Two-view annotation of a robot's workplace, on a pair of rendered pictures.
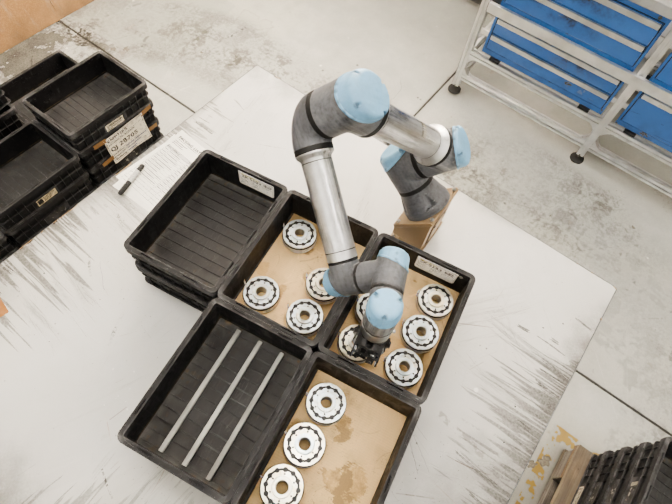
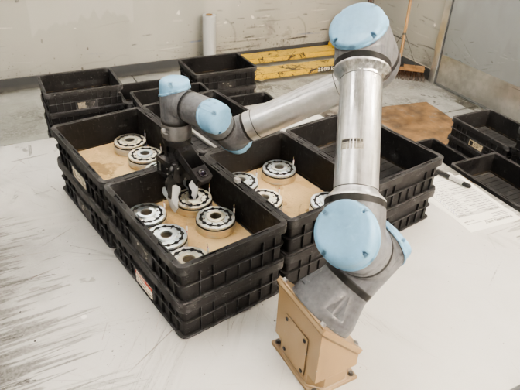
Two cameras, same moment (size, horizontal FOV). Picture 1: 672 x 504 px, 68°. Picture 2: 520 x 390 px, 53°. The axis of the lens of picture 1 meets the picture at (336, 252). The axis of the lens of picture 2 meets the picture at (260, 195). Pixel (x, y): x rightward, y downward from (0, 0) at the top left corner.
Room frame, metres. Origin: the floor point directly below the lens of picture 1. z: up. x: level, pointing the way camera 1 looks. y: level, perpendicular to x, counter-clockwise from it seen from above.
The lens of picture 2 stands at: (1.24, -1.01, 1.66)
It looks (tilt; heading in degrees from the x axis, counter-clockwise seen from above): 33 degrees down; 122
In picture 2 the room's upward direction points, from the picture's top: 3 degrees clockwise
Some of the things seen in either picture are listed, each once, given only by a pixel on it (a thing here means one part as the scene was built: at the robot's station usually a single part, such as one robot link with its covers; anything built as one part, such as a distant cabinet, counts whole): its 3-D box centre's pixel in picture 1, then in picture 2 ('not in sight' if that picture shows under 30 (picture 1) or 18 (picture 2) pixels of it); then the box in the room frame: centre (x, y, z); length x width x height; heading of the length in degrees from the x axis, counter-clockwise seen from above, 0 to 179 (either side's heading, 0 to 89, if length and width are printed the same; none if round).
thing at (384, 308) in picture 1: (383, 311); (176, 100); (0.42, -0.12, 1.15); 0.09 x 0.08 x 0.11; 174
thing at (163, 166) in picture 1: (167, 170); (463, 199); (1.01, 0.63, 0.70); 0.33 x 0.23 x 0.01; 151
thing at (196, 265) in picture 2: (399, 312); (192, 206); (0.53, -0.19, 0.92); 0.40 x 0.30 x 0.02; 161
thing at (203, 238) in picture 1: (212, 226); (359, 160); (0.72, 0.37, 0.87); 0.40 x 0.30 x 0.11; 161
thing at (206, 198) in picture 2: (357, 342); (193, 198); (0.45, -0.10, 0.86); 0.10 x 0.10 x 0.01
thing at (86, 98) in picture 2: not in sight; (85, 118); (-1.04, 0.72, 0.37); 0.40 x 0.30 x 0.45; 61
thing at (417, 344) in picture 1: (420, 332); (166, 236); (0.50, -0.27, 0.86); 0.10 x 0.10 x 0.01
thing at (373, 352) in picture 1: (371, 339); (176, 156); (0.41, -0.12, 0.99); 0.09 x 0.08 x 0.12; 165
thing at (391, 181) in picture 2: (209, 217); (361, 146); (0.72, 0.37, 0.92); 0.40 x 0.30 x 0.02; 161
